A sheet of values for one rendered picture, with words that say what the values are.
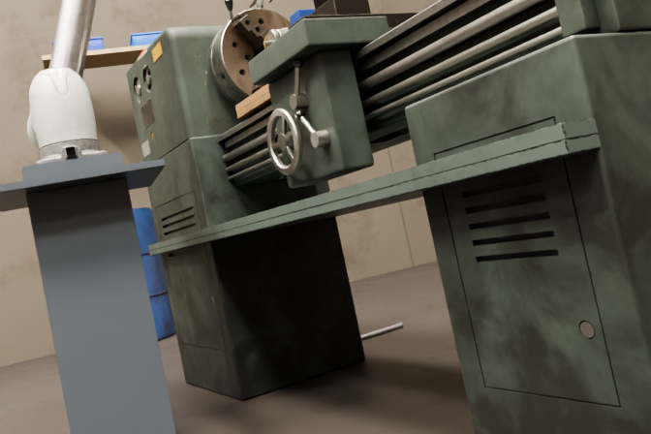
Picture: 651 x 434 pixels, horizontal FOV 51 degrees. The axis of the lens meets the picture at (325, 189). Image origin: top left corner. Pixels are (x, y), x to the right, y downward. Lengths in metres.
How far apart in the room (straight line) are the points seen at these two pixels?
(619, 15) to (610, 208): 0.29
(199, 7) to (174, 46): 3.46
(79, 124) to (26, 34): 3.71
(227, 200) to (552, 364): 1.40
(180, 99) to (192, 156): 0.19
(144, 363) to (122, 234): 0.34
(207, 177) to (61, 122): 0.54
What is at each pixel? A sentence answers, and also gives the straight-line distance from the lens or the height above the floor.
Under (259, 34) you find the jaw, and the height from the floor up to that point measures 1.13.
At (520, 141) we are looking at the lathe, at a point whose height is 0.55.
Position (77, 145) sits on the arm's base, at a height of 0.84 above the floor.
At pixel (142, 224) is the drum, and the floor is 0.74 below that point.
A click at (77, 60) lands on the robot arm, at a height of 1.14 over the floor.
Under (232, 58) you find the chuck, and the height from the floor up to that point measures 1.07.
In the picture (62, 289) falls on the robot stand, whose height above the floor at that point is 0.47.
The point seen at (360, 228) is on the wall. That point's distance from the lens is 5.77.
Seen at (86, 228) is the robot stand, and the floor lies 0.61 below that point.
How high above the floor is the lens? 0.49
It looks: 3 degrees up
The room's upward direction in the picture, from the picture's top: 12 degrees counter-clockwise
